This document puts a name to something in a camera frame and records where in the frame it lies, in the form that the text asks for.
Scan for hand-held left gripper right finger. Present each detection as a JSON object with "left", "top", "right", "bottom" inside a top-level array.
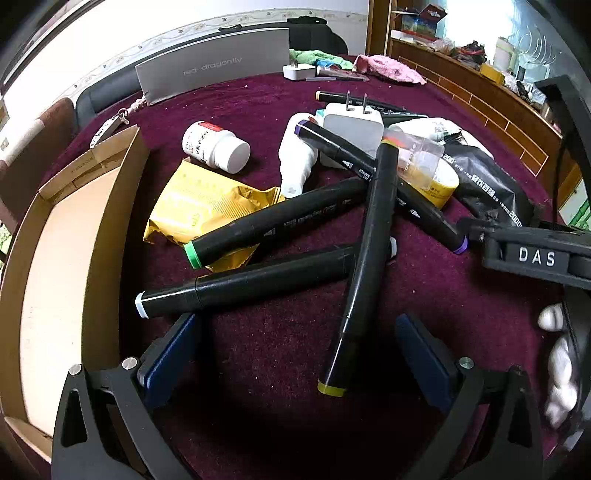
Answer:
[{"left": 394, "top": 313, "right": 546, "bottom": 480}]

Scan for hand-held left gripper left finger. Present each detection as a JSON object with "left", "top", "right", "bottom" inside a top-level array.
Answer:
[{"left": 52, "top": 311, "right": 206, "bottom": 480}]

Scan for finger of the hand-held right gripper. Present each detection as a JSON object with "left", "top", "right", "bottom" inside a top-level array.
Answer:
[{"left": 457, "top": 216, "right": 502, "bottom": 243}]

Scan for black printed pouch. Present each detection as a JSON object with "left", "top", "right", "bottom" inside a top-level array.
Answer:
[{"left": 443, "top": 138, "right": 548, "bottom": 229}]

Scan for round yellow tin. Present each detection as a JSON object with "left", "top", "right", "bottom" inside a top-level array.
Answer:
[{"left": 416, "top": 164, "right": 461, "bottom": 210}]

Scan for clear case orange contents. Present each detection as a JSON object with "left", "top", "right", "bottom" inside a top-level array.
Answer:
[{"left": 382, "top": 129, "right": 445, "bottom": 188}]

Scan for black marker grey cap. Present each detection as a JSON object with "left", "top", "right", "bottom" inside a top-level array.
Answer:
[{"left": 135, "top": 237, "right": 399, "bottom": 320}]

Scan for black marker olive cap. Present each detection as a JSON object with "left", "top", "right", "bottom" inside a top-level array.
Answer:
[{"left": 317, "top": 141, "right": 400, "bottom": 398}]

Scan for shallow cardboard box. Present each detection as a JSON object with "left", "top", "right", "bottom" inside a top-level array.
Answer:
[{"left": 0, "top": 124, "right": 151, "bottom": 462}]

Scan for yellow foil packet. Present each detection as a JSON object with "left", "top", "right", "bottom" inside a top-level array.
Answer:
[{"left": 143, "top": 157, "right": 287, "bottom": 273}]

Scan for large white plug charger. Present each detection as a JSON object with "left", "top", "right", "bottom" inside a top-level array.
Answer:
[{"left": 320, "top": 91, "right": 385, "bottom": 169}]

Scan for black marker green cap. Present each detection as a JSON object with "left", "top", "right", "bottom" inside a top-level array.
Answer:
[{"left": 183, "top": 176, "right": 370, "bottom": 270}]

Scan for black marker purple cap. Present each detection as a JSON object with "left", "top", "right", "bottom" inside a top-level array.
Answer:
[{"left": 295, "top": 119, "right": 468, "bottom": 254}]

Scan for white squeeze bottle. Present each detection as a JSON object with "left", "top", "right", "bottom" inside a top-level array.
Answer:
[{"left": 278, "top": 112, "right": 320, "bottom": 199}]

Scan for white red-label medicine bottle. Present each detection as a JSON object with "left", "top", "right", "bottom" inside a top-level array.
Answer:
[{"left": 182, "top": 121, "right": 251, "bottom": 175}]

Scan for person's right hand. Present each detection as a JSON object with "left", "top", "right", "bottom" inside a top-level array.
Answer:
[{"left": 537, "top": 304, "right": 583, "bottom": 429}]

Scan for white printed bottle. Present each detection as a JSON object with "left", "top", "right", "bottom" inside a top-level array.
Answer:
[{"left": 388, "top": 117, "right": 462, "bottom": 145}]

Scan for wooden brick-pattern counter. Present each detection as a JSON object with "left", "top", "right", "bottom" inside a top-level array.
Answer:
[{"left": 367, "top": 0, "right": 591, "bottom": 222}]

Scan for yellow box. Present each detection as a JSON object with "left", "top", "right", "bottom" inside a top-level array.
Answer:
[{"left": 480, "top": 62, "right": 505, "bottom": 85}]

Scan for white jar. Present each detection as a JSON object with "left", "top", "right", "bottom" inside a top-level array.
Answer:
[{"left": 495, "top": 37, "right": 516, "bottom": 70}]

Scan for pink cloth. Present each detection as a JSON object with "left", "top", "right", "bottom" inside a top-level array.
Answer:
[{"left": 353, "top": 54, "right": 428, "bottom": 86}]

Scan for black marker tan cap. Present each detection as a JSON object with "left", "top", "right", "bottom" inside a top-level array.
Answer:
[{"left": 315, "top": 90, "right": 407, "bottom": 114}]

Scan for red and blue box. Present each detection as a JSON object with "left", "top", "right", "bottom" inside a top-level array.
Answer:
[{"left": 401, "top": 4, "right": 450, "bottom": 38}]

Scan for green cloth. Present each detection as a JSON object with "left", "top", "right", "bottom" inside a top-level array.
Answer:
[{"left": 294, "top": 48, "right": 354, "bottom": 69}]

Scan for small white charger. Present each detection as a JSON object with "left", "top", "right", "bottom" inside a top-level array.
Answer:
[{"left": 283, "top": 59, "right": 317, "bottom": 83}]

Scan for brown upholstered chair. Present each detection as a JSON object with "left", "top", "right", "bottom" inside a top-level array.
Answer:
[{"left": 0, "top": 97, "right": 77, "bottom": 232}]

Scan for grey cardboard box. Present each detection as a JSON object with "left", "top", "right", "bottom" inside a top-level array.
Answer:
[{"left": 135, "top": 26, "right": 291, "bottom": 107}]

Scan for white key fob with lanyard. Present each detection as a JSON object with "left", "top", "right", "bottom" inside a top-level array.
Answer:
[{"left": 89, "top": 95, "right": 148, "bottom": 148}]

